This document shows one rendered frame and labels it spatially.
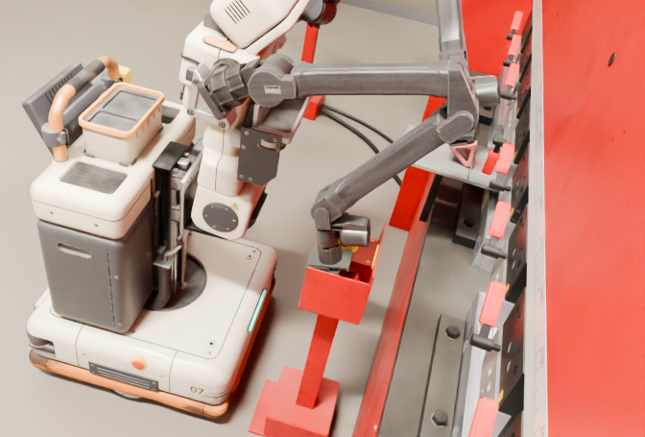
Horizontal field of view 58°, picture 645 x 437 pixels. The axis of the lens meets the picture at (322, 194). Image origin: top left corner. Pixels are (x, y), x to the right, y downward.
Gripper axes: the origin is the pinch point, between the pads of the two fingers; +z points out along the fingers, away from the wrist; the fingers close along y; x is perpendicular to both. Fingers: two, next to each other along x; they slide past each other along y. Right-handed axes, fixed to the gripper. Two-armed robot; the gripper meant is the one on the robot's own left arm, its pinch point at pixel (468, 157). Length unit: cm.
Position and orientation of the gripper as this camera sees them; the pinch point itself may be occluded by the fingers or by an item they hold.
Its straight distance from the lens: 155.1
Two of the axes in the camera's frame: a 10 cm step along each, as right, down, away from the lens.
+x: -9.1, 0.6, 4.1
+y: 3.0, -5.6, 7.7
